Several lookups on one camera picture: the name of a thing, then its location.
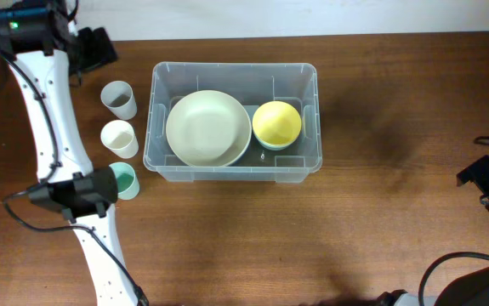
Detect mint green bowl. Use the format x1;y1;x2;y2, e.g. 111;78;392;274
261;144;290;151

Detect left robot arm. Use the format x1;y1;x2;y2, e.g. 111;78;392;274
0;22;149;305

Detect white bowl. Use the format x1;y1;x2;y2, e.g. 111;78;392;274
258;139;293;146

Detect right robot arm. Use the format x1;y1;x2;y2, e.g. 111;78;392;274
374;155;489;306

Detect beige plate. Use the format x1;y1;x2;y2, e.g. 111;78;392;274
166;90;252;161
181;148;246;167

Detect grey cup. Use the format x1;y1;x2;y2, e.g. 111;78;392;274
100;81;137;121

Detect yellow bowl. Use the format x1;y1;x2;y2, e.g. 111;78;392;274
252;101;302;145

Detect clear plastic storage bin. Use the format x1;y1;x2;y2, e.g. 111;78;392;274
143;61;322;183

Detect cream white cup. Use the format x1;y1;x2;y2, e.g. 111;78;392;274
100;120;139;159

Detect mint green cup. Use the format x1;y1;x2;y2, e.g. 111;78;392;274
109;162;140;201

